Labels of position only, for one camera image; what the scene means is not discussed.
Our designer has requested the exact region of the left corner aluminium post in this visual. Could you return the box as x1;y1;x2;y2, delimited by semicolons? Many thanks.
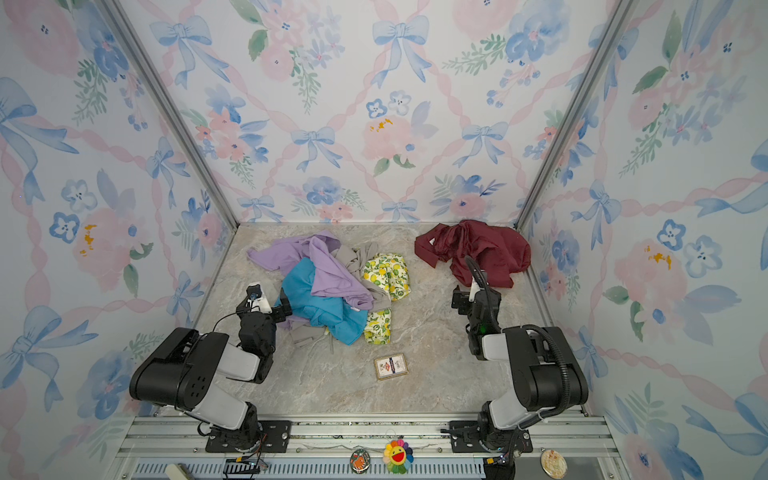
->
95;1;239;230

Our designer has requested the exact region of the grey cloth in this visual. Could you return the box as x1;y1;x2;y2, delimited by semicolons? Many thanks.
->
293;242;382;326

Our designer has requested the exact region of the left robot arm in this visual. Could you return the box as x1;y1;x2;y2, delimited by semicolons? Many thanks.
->
129;283;292;453

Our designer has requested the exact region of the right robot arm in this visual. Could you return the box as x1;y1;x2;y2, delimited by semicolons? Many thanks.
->
443;286;589;454

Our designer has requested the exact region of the small framed picture card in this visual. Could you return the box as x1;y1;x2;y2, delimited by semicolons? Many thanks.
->
374;353;409;380

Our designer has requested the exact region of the black corrugated cable hose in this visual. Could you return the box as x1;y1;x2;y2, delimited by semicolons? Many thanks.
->
463;256;571;430

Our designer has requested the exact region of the rainbow smiling flower toy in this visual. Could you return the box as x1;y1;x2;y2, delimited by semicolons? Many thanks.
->
383;438;414;474

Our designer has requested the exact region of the corner aluminium post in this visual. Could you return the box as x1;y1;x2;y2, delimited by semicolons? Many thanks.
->
95;1;239;230
515;0;636;232

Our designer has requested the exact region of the right corner aluminium post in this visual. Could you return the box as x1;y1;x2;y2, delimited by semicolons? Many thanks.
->
515;0;636;232

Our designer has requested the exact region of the lemon print cloth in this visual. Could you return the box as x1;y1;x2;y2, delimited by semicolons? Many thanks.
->
363;253;411;345

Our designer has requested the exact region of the teal cloth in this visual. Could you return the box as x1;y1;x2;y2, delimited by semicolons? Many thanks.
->
282;258;368;345

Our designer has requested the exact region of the white object at rail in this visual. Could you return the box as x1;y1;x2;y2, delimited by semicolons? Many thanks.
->
164;463;194;480

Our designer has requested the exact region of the oval orange badge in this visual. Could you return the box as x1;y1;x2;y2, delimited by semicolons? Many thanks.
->
349;448;371;474

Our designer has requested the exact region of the maroon cloth garment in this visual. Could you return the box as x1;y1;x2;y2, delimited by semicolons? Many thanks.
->
414;220;532;288

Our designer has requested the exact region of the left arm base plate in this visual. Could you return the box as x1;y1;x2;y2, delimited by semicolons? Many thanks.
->
205;420;293;454

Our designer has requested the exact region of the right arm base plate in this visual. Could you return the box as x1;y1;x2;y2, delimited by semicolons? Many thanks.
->
440;420;533;456

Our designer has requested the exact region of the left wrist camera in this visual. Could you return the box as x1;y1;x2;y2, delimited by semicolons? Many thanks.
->
243;282;272;314

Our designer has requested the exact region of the purple cloth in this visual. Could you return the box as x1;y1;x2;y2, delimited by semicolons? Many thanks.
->
247;231;374;311

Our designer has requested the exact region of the aluminium rail frame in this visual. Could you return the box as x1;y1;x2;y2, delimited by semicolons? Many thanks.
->
105;408;629;479

